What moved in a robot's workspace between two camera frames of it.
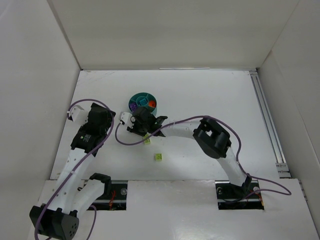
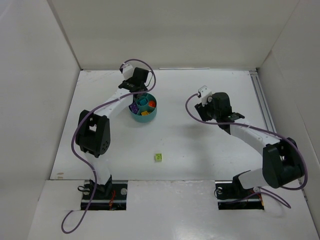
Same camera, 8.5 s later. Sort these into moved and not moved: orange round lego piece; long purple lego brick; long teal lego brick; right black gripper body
Moved: right black gripper body
Not moved: long teal lego brick; orange round lego piece; long purple lego brick
